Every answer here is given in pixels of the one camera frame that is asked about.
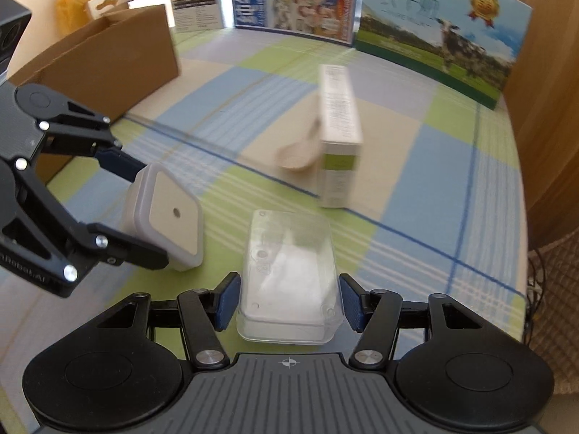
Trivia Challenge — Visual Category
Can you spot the brown quilted chair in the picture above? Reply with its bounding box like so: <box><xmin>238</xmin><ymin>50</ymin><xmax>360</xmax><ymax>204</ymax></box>
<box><xmin>529</xmin><ymin>235</ymin><xmax>578</xmax><ymax>395</ymax></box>

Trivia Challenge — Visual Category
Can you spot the clear plastic case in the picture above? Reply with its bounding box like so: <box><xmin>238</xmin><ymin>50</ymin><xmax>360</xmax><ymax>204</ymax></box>
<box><xmin>237</xmin><ymin>210</ymin><xmax>343</xmax><ymax>346</ymax></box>

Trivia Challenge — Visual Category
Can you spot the beige plastic spoon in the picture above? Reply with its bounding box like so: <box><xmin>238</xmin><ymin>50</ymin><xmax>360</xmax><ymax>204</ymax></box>
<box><xmin>276</xmin><ymin>120</ymin><xmax>321</xmax><ymax>173</ymax></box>

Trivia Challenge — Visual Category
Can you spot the green cow milk box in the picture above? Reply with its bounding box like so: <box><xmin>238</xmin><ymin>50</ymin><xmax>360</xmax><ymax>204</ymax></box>
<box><xmin>354</xmin><ymin>0</ymin><xmax>532</xmax><ymax>109</ymax></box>

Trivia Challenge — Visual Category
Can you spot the white green medicine box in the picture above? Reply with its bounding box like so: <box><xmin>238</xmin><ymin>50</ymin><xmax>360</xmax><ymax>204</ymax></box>
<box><xmin>317</xmin><ymin>65</ymin><xmax>363</xmax><ymax>209</ymax></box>

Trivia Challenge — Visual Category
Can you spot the white power adapter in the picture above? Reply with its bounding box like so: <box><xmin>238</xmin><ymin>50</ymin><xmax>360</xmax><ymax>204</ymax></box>
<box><xmin>121</xmin><ymin>163</ymin><xmax>204</xmax><ymax>271</ymax></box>

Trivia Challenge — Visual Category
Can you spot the brown cardboard box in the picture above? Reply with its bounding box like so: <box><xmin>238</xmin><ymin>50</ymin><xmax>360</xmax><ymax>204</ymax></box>
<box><xmin>8</xmin><ymin>5</ymin><xmax>179</xmax><ymax>158</ymax></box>

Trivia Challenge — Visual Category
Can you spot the wooden wardrobe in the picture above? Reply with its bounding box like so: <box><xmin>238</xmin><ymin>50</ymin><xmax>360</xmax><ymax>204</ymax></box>
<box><xmin>504</xmin><ymin>0</ymin><xmax>578</xmax><ymax>248</ymax></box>

